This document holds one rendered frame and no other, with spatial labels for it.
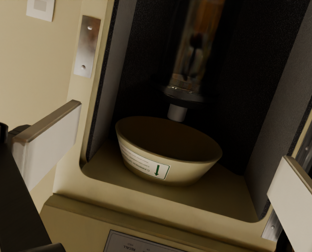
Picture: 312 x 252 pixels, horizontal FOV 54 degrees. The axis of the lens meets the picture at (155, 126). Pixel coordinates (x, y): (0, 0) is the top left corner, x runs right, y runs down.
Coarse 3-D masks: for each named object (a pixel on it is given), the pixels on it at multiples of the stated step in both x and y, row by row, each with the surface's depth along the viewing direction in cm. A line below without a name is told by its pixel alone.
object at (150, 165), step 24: (120, 120) 50; (144, 120) 55; (168, 120) 57; (120, 144) 46; (144, 144) 55; (168, 144) 56; (192, 144) 55; (216, 144) 51; (144, 168) 43; (168, 168) 42; (192, 168) 42
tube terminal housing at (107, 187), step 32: (96, 0) 35; (96, 64) 37; (96, 96) 41; (64, 160) 41; (96, 160) 46; (64, 192) 43; (96, 192) 42; (128, 192) 42; (160, 192) 42; (192, 192) 45; (224, 192) 47; (160, 224) 43; (192, 224) 42; (224, 224) 41; (256, 224) 41
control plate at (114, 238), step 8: (112, 232) 40; (120, 232) 40; (112, 240) 39; (120, 240) 39; (128, 240) 39; (136, 240) 39; (144, 240) 40; (104, 248) 39; (112, 248) 39; (120, 248) 39; (128, 248) 39; (136, 248) 39; (144, 248) 39; (152, 248) 39; (160, 248) 39; (168, 248) 39; (176, 248) 40
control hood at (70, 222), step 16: (48, 208) 40; (64, 208) 41; (80, 208) 41; (96, 208) 42; (48, 224) 39; (64, 224) 40; (80, 224) 40; (96, 224) 40; (112, 224) 40; (128, 224) 41; (144, 224) 41; (64, 240) 39; (80, 240) 39; (96, 240) 39; (160, 240) 40; (176, 240) 40; (192, 240) 41; (208, 240) 42
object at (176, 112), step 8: (160, 96) 44; (168, 96) 43; (176, 104) 43; (184, 104) 43; (192, 104) 43; (200, 104) 43; (168, 112) 47; (176, 112) 46; (184, 112) 47; (176, 120) 47
